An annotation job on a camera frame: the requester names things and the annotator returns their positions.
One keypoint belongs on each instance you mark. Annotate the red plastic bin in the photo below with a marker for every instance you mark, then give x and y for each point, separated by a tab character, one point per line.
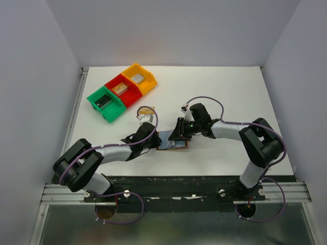
128	98

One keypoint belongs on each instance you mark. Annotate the gold credit card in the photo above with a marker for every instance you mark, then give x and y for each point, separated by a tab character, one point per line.
147	110

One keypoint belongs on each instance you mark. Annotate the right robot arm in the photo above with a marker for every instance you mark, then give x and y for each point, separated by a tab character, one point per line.
262	144

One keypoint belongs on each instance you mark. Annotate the yellow plastic bin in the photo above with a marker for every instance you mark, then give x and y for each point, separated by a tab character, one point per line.
148	84

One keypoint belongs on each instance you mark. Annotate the silver metal block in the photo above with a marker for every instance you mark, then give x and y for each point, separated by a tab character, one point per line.
138	78

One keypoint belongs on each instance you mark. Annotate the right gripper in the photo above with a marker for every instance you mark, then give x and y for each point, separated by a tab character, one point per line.
181	128

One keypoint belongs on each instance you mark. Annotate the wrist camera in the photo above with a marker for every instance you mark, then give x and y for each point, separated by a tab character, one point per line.
187	115
145	118

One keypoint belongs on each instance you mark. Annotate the silver VIP credit card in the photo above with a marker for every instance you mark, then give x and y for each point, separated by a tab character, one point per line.
166	144

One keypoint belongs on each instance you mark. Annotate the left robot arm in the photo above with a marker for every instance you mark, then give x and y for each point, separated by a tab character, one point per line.
77	167

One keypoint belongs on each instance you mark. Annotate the dark metal block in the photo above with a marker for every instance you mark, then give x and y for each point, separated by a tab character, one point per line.
103	101

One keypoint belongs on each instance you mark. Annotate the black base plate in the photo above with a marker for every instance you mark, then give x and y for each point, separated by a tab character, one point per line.
179	194

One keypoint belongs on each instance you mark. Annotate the gold metal block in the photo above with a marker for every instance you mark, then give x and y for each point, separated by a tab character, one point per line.
120	89

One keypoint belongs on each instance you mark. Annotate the brown leather card holder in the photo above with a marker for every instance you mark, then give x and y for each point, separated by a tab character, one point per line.
181	144

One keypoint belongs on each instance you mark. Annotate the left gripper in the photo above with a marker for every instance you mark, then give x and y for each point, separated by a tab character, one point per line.
155	139

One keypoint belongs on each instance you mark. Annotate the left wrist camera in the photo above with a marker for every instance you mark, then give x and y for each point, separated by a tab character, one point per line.
145	118

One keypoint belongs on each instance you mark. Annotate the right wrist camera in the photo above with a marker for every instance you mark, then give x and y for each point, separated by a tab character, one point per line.
187	115

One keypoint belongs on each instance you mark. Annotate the green plastic bin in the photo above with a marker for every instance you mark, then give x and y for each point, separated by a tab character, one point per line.
113	110

